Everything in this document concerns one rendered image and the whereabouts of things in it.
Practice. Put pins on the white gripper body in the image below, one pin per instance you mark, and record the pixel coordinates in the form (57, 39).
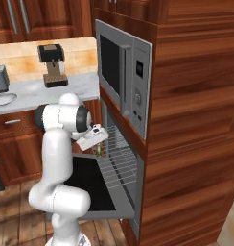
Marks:
(92, 140)

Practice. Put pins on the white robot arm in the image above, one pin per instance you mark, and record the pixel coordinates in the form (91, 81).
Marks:
(56, 157)

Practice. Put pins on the small green fish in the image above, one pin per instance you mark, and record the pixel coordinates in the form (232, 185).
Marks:
(98, 150)

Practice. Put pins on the oven door with black glass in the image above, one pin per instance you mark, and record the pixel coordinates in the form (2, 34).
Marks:
(90, 182)

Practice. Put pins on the grey built-in oven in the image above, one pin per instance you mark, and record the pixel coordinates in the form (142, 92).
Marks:
(135, 179)

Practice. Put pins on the grey microwave oven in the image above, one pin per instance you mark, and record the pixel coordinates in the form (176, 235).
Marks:
(135, 80)

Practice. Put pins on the wooden cupboard door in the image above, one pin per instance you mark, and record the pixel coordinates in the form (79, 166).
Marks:
(19, 157)

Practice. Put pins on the microwave door with dark window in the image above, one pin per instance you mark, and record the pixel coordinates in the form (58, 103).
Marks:
(109, 64)

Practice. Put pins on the tall wooden oven cabinet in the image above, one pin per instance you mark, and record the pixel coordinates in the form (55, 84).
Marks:
(192, 121)

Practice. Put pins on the wooden drawer front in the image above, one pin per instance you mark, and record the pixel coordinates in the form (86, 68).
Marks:
(16, 121)

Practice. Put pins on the black and brown coffee machine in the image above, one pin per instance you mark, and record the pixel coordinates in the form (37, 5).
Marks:
(53, 65)

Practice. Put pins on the grey round plate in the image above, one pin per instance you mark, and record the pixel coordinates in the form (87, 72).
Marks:
(3, 98)

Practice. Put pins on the grey toaster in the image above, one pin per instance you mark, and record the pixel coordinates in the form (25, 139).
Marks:
(0, 79)

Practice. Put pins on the wooden wall cupboards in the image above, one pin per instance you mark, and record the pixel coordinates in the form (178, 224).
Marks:
(55, 17)

